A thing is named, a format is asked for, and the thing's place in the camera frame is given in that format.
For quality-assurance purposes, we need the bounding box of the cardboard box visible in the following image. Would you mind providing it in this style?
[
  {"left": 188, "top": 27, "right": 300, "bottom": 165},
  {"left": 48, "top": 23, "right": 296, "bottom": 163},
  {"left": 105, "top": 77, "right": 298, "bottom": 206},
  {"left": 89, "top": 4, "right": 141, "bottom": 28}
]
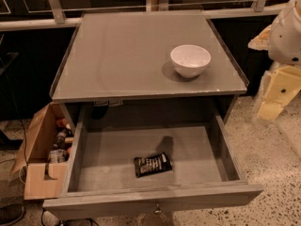
[{"left": 10, "top": 104, "right": 67, "bottom": 200}]

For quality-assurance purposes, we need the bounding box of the grey open top drawer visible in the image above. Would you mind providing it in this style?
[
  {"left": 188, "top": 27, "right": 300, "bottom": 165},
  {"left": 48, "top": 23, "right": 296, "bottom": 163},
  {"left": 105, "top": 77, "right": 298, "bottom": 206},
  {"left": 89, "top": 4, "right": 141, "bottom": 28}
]
[{"left": 43, "top": 101, "right": 263, "bottom": 219}]

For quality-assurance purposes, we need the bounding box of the metal drawer knob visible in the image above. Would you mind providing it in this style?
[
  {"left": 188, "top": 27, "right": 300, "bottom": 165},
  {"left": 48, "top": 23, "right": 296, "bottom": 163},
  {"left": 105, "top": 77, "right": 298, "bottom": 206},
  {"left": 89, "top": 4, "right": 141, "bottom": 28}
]
[{"left": 153, "top": 204, "right": 163, "bottom": 215}]

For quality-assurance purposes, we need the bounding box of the white ceramic bowl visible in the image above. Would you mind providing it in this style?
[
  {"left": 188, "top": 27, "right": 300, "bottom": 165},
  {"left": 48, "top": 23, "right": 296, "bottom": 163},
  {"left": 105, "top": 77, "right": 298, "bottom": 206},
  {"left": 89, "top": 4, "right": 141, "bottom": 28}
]
[{"left": 170, "top": 44, "right": 211, "bottom": 78}]

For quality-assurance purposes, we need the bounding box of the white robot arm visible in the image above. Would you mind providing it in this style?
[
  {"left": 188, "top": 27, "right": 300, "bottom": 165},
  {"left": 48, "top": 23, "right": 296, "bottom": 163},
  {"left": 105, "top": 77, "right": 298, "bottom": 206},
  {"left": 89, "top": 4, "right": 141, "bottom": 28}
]
[{"left": 248, "top": 0, "right": 301, "bottom": 121}]

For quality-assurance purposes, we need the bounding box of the black rxbar chocolate wrapper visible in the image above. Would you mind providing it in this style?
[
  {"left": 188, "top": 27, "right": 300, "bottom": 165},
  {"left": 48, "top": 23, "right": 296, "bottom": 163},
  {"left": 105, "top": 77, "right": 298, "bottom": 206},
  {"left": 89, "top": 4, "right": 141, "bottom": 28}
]
[{"left": 134, "top": 153, "right": 172, "bottom": 178}]

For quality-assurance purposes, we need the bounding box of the grey cabinet with counter top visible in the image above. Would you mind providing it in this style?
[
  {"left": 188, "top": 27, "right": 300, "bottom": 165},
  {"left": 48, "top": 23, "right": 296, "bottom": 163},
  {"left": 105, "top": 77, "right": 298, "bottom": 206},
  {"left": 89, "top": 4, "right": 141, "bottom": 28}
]
[{"left": 51, "top": 10, "right": 246, "bottom": 120}]

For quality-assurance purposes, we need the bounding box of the clear jar in box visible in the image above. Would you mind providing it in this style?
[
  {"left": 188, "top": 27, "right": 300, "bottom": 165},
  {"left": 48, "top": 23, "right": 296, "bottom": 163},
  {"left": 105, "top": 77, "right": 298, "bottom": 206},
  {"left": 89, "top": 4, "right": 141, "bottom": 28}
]
[{"left": 48, "top": 149, "right": 67, "bottom": 163}]

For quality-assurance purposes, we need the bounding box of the metal railing frame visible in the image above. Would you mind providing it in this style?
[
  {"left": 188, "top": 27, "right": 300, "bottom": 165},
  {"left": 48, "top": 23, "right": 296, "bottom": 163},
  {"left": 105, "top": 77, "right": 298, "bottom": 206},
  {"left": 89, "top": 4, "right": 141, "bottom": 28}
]
[{"left": 0, "top": 0, "right": 289, "bottom": 32}]

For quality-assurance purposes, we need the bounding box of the dark bottle in box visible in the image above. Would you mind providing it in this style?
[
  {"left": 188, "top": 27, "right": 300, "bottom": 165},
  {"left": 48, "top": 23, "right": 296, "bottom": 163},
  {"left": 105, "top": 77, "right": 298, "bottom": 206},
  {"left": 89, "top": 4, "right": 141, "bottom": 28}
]
[{"left": 54, "top": 128, "right": 72, "bottom": 149}]

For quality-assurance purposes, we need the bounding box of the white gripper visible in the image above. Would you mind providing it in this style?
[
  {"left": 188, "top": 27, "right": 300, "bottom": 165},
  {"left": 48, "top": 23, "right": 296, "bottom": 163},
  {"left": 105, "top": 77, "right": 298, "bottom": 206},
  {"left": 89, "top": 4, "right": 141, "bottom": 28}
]
[{"left": 257, "top": 63, "right": 301, "bottom": 121}]

